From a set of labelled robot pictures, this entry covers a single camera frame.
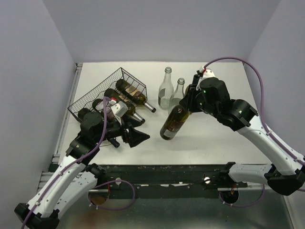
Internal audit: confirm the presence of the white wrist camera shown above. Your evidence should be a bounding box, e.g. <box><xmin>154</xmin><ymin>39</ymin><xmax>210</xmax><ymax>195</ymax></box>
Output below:
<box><xmin>196</xmin><ymin>66</ymin><xmax>215</xmax><ymax>91</ymax></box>
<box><xmin>109</xmin><ymin>97</ymin><xmax>128</xmax><ymax>125</ymax></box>

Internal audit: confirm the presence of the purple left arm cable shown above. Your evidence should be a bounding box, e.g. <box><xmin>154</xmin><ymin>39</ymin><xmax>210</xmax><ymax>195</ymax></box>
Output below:
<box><xmin>20</xmin><ymin>96</ymin><xmax>112</xmax><ymax>229</ymax></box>

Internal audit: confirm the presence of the tall clear glass bottle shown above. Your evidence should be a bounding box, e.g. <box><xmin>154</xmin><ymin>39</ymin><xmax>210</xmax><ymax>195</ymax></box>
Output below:
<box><xmin>158</xmin><ymin>67</ymin><xmax>173</xmax><ymax>109</ymax></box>

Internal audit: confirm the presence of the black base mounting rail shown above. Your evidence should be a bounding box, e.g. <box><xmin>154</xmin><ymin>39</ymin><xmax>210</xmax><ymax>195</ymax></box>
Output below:
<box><xmin>97</xmin><ymin>163</ymin><xmax>247</xmax><ymax>199</ymax></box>

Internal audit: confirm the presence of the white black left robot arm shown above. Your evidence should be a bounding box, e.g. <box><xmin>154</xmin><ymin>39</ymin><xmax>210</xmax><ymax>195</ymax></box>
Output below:
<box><xmin>14</xmin><ymin>112</ymin><xmax>150</xmax><ymax>229</ymax></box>

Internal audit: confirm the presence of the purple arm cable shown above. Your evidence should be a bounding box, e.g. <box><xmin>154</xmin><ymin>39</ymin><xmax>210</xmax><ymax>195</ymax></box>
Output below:
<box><xmin>202</xmin><ymin>56</ymin><xmax>305</xmax><ymax>167</ymax></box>
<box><xmin>20</xmin><ymin>96</ymin><xmax>112</xmax><ymax>229</ymax></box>

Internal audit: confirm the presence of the black wire wine rack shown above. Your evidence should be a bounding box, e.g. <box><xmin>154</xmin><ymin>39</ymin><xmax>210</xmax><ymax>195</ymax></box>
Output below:
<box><xmin>68</xmin><ymin>67</ymin><xmax>147</xmax><ymax>123</ymax></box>

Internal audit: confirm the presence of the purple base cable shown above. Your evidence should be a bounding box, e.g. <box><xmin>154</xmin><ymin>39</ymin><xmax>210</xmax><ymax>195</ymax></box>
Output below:
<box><xmin>89</xmin><ymin>178</ymin><xmax>137</xmax><ymax>211</ymax></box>
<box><xmin>218</xmin><ymin>185</ymin><xmax>265</xmax><ymax>207</ymax></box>

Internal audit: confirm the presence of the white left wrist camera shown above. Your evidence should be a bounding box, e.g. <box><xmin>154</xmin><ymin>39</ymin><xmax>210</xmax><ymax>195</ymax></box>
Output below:
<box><xmin>109</xmin><ymin>97</ymin><xmax>128</xmax><ymax>125</ymax></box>

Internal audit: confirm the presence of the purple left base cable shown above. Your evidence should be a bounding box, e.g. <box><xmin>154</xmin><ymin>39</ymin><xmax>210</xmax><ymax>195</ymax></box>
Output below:
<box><xmin>89</xmin><ymin>178</ymin><xmax>137</xmax><ymax>211</ymax></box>

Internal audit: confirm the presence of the green bottle white label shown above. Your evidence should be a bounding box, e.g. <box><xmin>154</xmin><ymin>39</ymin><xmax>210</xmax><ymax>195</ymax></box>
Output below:
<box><xmin>78</xmin><ymin>108</ymin><xmax>120</xmax><ymax>148</ymax></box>

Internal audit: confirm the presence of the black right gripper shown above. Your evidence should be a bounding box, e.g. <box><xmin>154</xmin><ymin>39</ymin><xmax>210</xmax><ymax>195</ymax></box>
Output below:
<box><xmin>180</xmin><ymin>83</ymin><xmax>219</xmax><ymax>118</ymax></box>

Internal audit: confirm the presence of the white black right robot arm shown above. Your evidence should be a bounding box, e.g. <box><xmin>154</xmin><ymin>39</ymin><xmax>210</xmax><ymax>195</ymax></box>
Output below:
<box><xmin>180</xmin><ymin>77</ymin><xmax>305</xmax><ymax>196</ymax></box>

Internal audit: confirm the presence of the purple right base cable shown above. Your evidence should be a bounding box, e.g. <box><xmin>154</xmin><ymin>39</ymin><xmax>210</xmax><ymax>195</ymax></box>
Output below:
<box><xmin>218</xmin><ymin>185</ymin><xmax>265</xmax><ymax>207</ymax></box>

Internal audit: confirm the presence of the green bottle brown label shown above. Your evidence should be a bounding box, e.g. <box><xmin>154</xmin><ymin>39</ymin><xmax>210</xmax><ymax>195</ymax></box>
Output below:
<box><xmin>92</xmin><ymin>98</ymin><xmax>112</xmax><ymax>121</ymax></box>

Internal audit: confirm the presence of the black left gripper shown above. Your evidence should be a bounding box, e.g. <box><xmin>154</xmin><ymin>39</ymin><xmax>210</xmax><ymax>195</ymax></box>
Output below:
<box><xmin>95</xmin><ymin>113</ymin><xmax>151</xmax><ymax>147</ymax></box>

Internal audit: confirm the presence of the short clear glass bottle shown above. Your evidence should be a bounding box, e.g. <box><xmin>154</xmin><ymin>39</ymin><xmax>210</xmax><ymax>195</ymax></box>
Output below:
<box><xmin>168</xmin><ymin>78</ymin><xmax>185</xmax><ymax>114</ymax></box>

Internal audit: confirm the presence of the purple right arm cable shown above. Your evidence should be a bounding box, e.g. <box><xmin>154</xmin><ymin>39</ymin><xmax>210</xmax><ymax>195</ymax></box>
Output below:
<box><xmin>202</xmin><ymin>56</ymin><xmax>305</xmax><ymax>167</ymax></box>

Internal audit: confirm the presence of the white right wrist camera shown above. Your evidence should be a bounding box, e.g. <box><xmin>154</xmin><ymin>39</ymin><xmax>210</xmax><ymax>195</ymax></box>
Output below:
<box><xmin>196</xmin><ymin>66</ymin><xmax>215</xmax><ymax>91</ymax></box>

